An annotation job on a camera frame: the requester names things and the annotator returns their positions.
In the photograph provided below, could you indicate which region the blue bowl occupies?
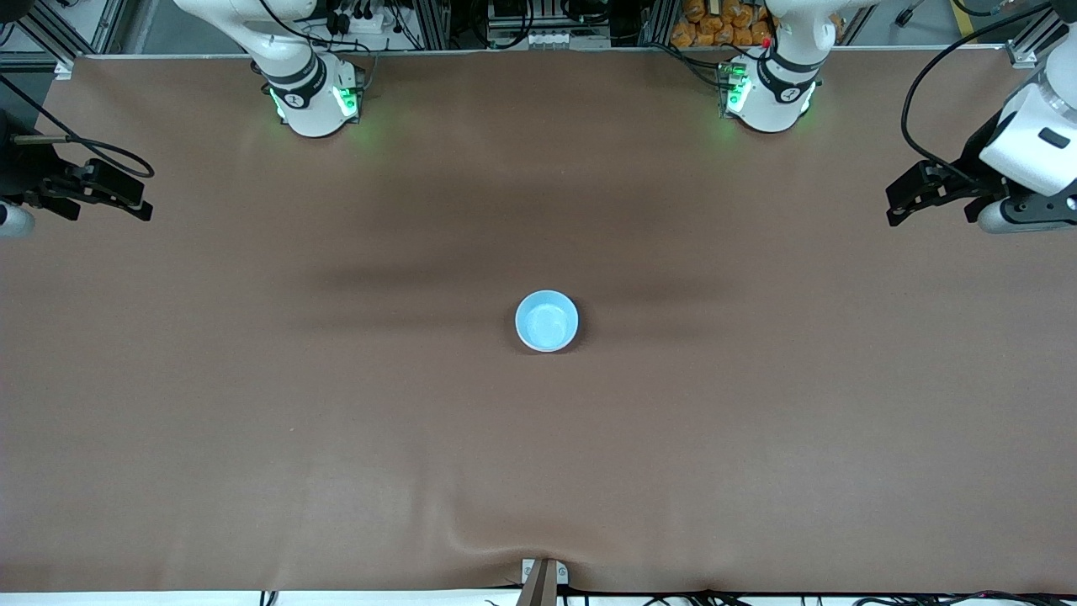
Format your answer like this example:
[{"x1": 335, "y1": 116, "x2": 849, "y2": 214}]
[{"x1": 515, "y1": 290, "x2": 580, "y2": 353}]

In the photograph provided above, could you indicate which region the pile of orange items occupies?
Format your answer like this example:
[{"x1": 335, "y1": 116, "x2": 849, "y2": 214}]
[{"x1": 671, "y1": 0, "x2": 773, "y2": 48}]

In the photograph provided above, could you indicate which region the white power strip with plugs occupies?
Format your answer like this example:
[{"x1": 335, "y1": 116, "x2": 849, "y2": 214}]
[{"x1": 324, "y1": 0, "x2": 390, "y2": 40}]

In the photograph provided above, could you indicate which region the brown table mat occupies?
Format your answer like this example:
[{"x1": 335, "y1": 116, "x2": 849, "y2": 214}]
[{"x1": 0, "y1": 49, "x2": 1077, "y2": 595}]

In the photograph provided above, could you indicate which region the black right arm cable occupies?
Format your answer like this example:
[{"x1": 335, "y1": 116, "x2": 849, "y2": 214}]
[{"x1": 0, "y1": 74, "x2": 157, "y2": 179}]

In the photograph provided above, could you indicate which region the aluminium frame strut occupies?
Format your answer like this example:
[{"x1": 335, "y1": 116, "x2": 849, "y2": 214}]
[
  {"x1": 1005, "y1": 13, "x2": 1063, "y2": 70},
  {"x1": 17, "y1": 8, "x2": 78, "y2": 81}
]

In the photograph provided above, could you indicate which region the metal mount bracket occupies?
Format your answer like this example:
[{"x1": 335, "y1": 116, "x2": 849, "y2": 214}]
[{"x1": 520, "y1": 557, "x2": 570, "y2": 606}]

